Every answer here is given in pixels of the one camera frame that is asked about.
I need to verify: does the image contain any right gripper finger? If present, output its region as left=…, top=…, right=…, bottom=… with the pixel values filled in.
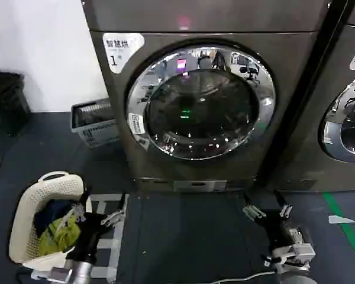
left=242, top=191, right=262, bottom=221
left=272, top=190, right=293, bottom=219

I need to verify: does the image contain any chrome-rimmed glass dryer door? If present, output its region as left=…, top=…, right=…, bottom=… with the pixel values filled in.
left=317, top=69, right=355, bottom=163

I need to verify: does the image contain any white code sticker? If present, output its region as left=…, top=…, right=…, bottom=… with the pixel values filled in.
left=127, top=112, right=150, bottom=150

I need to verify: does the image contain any grey slatted plastic basket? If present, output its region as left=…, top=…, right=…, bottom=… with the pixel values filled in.
left=70, top=97, right=121, bottom=149

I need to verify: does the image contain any white energy label sticker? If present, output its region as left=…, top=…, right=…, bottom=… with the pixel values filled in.
left=102, top=32, right=145, bottom=75

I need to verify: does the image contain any white cable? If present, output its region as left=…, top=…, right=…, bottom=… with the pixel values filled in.
left=221, top=269, right=276, bottom=284

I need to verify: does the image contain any round glass dryer door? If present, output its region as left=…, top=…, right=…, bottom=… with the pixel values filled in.
left=125, top=44, right=277, bottom=162

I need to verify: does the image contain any grey front-load dryer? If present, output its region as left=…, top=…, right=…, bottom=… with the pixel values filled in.
left=82, top=0, right=332, bottom=193

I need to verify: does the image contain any cream perforated laundry basket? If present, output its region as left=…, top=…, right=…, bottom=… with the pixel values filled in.
left=8, top=170, right=94, bottom=269

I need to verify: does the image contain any green garment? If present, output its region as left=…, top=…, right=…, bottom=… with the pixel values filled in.
left=40, top=215, right=82, bottom=257

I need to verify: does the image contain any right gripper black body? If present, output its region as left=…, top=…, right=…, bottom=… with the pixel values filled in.
left=255, top=208, right=297, bottom=251

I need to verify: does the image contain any green floor tape line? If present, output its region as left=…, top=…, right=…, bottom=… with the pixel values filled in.
left=324, top=191, right=355, bottom=272

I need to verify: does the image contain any grey dryer with cut-off door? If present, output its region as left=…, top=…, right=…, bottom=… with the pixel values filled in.
left=270, top=0, right=355, bottom=193

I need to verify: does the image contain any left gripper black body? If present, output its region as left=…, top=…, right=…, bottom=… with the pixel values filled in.
left=66, top=211, right=108, bottom=262

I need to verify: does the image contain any white floor tape piece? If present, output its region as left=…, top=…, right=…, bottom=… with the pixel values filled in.
left=328, top=215, right=355, bottom=224

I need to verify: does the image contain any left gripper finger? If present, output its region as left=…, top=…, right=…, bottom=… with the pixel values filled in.
left=70, top=191, right=91, bottom=224
left=100, top=193, right=130, bottom=228

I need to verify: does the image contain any navy blue garment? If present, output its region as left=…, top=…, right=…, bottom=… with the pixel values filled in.
left=34, top=199, right=81, bottom=235

